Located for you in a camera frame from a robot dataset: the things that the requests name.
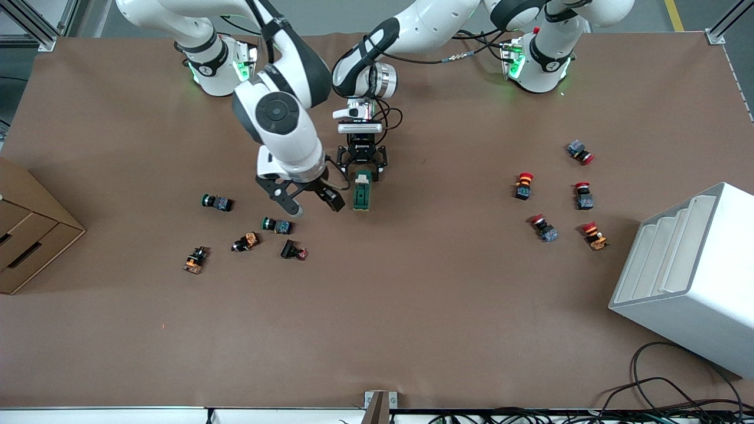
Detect brown table mat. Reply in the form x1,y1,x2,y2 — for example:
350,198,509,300
0,29,754,411

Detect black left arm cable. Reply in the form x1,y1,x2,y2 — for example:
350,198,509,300
359,29,519,151

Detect long looped black cable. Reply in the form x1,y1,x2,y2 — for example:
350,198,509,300
631,340,746,412

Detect black red selector switch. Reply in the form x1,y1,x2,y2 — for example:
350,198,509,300
280,238,309,261

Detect green load switch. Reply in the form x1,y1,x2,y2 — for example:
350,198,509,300
352,171,374,211

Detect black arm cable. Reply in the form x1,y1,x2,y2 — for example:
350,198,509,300
244,0,292,65
359,29,519,151

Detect black base cable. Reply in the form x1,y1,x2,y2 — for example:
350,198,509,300
457,29,508,50

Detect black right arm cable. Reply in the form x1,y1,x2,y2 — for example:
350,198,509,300
244,0,292,65

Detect tangled black cables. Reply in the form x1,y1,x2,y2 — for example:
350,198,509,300
430,404,754,424

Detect cardboard drawer box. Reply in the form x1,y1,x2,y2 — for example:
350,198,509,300
0,156,87,295

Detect red striped-collar button orange block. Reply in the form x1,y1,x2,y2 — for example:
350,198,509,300
580,221,609,252

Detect white table edge rail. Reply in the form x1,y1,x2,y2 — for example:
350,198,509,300
0,405,754,424

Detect short looped black cable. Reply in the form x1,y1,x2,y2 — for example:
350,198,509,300
600,377,710,412

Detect metal table edge bracket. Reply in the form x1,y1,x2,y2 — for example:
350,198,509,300
364,390,398,424

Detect aluminium frame post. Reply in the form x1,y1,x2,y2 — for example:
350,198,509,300
0,0,80,52
704,0,754,47

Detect white slotted rack box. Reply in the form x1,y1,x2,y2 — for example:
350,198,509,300
609,181,754,379

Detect black orange contact switch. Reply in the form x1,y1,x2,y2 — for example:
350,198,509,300
231,231,261,253
183,246,210,275

